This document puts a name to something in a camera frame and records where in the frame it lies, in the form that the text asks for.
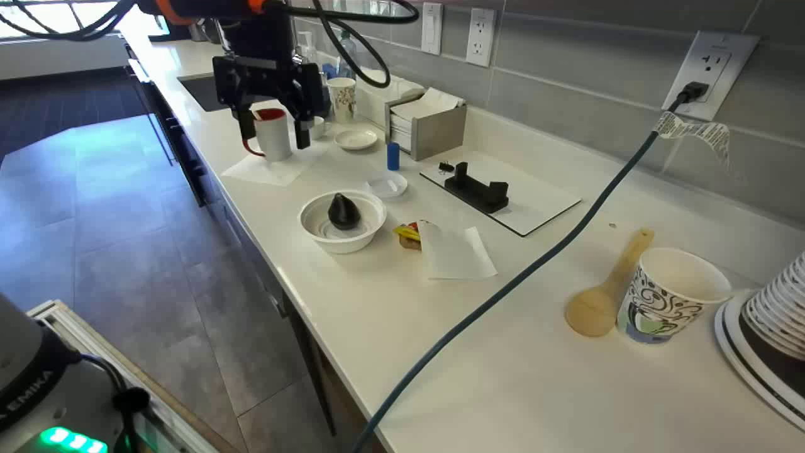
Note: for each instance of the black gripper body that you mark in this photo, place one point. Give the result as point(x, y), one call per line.
point(265, 77)

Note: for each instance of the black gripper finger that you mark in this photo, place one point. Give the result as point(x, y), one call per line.
point(246, 127)
point(302, 127)

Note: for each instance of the black teardrop-shaped object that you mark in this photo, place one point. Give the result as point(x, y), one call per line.
point(342, 212)

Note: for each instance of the white round bowl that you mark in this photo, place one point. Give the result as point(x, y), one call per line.
point(314, 220)

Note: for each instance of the small blue object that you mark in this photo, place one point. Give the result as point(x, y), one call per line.
point(394, 157)

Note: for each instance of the white mug with red inside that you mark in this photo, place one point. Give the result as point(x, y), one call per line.
point(274, 134)

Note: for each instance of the white printed paper cup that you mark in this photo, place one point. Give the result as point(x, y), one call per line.
point(342, 99)

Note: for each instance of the dark counter sink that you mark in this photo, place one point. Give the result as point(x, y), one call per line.
point(202, 92)

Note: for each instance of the white box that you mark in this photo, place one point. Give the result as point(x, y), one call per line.
point(436, 127)

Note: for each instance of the small black piece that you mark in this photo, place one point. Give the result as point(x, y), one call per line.
point(445, 166)

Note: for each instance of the long yellow sauce packet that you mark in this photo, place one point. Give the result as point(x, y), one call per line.
point(411, 236)

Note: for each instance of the white folded napkin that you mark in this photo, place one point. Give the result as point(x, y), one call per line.
point(456, 251)

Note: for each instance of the white flat board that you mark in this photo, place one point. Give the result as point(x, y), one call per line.
point(536, 202)

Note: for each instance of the wooden spoon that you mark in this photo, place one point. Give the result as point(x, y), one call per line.
point(595, 308)

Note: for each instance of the black power plug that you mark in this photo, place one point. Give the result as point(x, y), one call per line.
point(690, 92)

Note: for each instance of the patterned paper cup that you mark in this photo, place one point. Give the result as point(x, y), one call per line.
point(663, 306)

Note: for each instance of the stack of plates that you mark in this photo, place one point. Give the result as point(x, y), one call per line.
point(737, 353)

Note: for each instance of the white wall switch plate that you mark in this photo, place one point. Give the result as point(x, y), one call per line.
point(431, 26)

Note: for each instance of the black holder bracket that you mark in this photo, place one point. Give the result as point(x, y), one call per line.
point(479, 191)

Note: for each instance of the white wall outlet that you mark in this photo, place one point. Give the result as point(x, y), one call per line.
point(480, 36)
point(719, 59)

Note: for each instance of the white metal frame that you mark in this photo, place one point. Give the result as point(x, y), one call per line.
point(100, 343)

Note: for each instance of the clear plastic wall hook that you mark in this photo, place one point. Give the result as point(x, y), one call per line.
point(699, 132)

